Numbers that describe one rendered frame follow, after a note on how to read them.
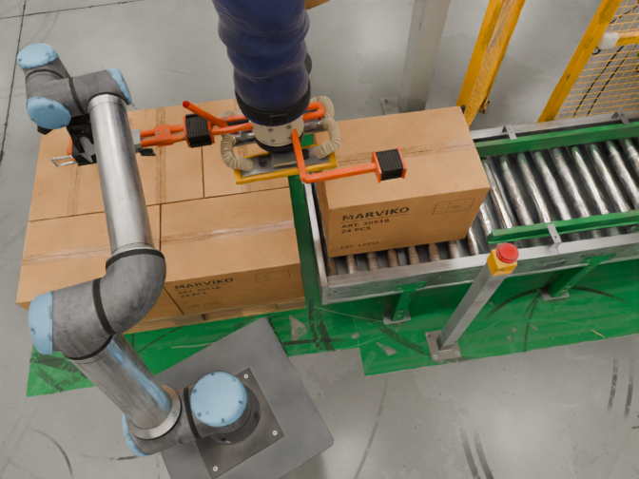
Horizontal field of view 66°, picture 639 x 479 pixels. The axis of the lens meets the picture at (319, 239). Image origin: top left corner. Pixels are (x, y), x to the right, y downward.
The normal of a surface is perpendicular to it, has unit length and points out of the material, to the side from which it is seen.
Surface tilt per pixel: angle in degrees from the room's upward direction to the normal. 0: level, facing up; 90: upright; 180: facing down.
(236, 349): 0
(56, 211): 0
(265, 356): 0
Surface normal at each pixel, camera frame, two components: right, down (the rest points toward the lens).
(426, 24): 0.13, 0.87
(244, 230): -0.02, -0.47
